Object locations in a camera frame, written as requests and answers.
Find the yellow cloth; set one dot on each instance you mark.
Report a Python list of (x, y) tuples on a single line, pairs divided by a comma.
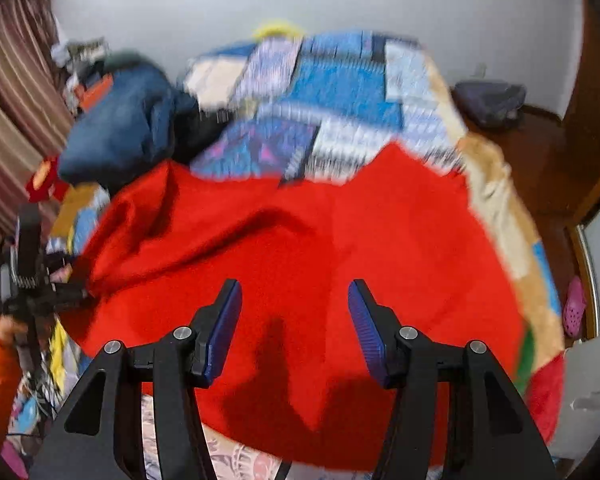
[(57, 345)]

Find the cartoon printed sheet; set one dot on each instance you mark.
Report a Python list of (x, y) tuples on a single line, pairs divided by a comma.
[(230, 455)]

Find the red box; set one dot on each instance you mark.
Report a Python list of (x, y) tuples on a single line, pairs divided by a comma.
[(45, 182)]

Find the patchwork printed blanket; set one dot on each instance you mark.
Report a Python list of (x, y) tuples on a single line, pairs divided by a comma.
[(340, 85)]

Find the black cloth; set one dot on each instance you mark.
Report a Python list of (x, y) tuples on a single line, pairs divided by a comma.
[(197, 132)]

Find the orange box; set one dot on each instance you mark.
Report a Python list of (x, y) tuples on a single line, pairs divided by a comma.
[(94, 94)]

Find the pink shoe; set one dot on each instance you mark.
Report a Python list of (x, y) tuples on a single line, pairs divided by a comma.
[(575, 307)]

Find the red garment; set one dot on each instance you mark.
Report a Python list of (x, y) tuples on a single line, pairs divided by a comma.
[(300, 240)]

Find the yellow round object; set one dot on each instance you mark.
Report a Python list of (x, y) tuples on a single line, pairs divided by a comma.
[(276, 29)]

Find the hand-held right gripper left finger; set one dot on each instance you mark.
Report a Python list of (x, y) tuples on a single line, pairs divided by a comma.
[(225, 325)]

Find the striped curtain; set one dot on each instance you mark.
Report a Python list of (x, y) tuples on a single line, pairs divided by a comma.
[(15, 100)]

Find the pile of clutter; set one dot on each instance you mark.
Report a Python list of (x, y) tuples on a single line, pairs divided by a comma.
[(80, 57)]

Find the blue denim clothes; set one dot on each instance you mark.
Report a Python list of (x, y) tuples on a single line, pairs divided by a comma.
[(120, 125)]

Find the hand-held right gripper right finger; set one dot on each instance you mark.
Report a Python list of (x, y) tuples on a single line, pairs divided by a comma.
[(365, 325)]

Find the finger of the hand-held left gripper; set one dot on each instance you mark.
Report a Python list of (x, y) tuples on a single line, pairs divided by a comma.
[(70, 294)]

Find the dark bag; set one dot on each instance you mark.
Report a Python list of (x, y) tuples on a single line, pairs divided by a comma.
[(490, 97)]

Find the wooden door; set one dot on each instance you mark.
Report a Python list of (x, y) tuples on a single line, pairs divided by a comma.
[(592, 125)]

